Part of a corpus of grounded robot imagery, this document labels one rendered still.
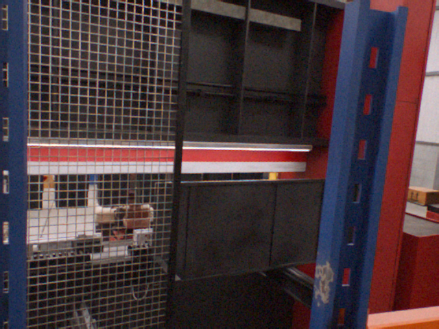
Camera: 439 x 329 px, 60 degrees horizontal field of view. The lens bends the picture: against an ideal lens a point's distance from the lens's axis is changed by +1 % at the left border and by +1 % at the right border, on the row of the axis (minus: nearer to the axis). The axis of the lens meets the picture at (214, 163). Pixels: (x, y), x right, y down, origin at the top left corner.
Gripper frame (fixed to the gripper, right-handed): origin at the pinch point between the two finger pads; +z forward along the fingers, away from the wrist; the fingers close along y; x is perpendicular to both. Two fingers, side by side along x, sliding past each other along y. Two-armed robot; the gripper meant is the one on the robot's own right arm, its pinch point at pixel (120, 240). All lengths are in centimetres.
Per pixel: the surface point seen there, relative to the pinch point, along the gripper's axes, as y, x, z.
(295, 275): 98, 51, 20
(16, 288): 192, -86, -16
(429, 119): -164, 823, -153
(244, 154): 66, 53, -46
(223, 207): 101, 8, -18
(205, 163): 61, 28, -42
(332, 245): 206, -59, -17
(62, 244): 38, -44, -6
